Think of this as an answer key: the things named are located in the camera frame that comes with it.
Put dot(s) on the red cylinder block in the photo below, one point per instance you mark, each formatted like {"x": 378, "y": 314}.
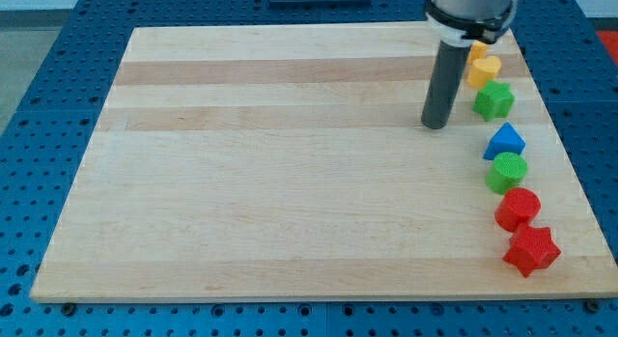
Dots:
{"x": 518, "y": 206}

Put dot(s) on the blue triangle block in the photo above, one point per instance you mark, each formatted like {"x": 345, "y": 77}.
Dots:
{"x": 505, "y": 140}

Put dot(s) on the red star block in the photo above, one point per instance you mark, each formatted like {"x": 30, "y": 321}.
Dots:
{"x": 531, "y": 248}

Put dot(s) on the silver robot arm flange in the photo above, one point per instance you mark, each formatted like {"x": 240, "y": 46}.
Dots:
{"x": 462, "y": 22}

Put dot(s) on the yellow block behind heart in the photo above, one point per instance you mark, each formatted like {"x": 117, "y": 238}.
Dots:
{"x": 478, "y": 50}

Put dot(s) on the green star block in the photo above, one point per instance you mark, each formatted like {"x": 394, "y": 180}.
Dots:
{"x": 495, "y": 100}

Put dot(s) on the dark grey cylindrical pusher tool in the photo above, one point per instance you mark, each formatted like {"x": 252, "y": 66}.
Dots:
{"x": 446, "y": 77}

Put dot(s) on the light wooden board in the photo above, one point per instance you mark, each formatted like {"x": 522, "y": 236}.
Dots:
{"x": 289, "y": 163}

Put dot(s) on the green cylinder block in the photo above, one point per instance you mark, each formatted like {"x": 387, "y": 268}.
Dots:
{"x": 507, "y": 171}

